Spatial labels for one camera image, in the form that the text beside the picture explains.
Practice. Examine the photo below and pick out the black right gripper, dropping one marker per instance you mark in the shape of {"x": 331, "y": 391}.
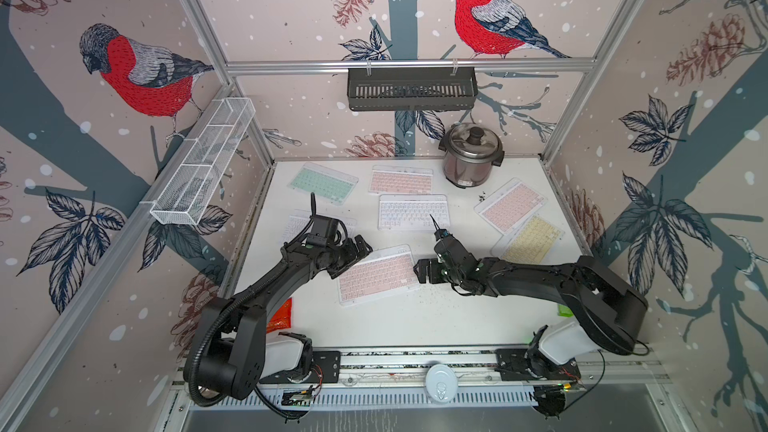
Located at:
{"x": 432, "y": 273}

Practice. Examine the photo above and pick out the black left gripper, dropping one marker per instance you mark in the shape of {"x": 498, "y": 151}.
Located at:
{"x": 353, "y": 255}

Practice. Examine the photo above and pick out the pink keyboard front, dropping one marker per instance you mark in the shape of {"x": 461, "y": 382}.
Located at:
{"x": 384, "y": 273}

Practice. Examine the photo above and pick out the pink keyboard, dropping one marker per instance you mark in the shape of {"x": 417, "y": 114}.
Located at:
{"x": 510, "y": 206}
{"x": 401, "y": 180}
{"x": 384, "y": 273}

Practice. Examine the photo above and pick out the white keyboard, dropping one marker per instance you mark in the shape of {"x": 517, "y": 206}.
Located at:
{"x": 412, "y": 212}
{"x": 298, "y": 220}

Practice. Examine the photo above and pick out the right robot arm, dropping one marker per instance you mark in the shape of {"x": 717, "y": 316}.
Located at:
{"x": 607, "y": 312}

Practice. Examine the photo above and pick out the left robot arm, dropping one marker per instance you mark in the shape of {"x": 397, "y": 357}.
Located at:
{"x": 231, "y": 350}

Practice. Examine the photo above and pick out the green keyboard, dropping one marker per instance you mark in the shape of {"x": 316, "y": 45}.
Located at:
{"x": 327, "y": 184}

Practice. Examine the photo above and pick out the pink keyboard back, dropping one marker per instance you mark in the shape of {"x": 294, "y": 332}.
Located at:
{"x": 401, "y": 180}

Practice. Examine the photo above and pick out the pink keyboard right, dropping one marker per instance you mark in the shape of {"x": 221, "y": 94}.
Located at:
{"x": 510, "y": 206}

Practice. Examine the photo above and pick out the yellow keyboard right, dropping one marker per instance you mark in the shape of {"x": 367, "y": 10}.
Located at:
{"x": 530, "y": 243}

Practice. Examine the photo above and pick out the red packet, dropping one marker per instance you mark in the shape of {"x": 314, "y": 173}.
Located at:
{"x": 281, "y": 320}

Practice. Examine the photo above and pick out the steel rice cooker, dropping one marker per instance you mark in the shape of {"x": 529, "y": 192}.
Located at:
{"x": 471, "y": 151}

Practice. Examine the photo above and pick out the white round cap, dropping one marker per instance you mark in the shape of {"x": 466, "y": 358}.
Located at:
{"x": 441, "y": 384}

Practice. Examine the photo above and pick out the green packet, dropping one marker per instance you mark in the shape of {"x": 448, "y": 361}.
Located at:
{"x": 564, "y": 311}

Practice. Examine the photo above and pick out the black hanging basket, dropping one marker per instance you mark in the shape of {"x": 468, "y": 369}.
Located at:
{"x": 412, "y": 89}

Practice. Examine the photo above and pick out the glass jar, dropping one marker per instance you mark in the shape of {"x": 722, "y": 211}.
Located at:
{"x": 204, "y": 396}

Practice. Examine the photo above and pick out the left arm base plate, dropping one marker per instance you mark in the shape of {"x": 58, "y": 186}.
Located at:
{"x": 326, "y": 366}

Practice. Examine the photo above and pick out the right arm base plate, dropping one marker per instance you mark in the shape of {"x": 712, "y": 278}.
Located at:
{"x": 519, "y": 364}

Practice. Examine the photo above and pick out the aluminium front rail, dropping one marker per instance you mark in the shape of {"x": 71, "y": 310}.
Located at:
{"x": 474, "y": 365}

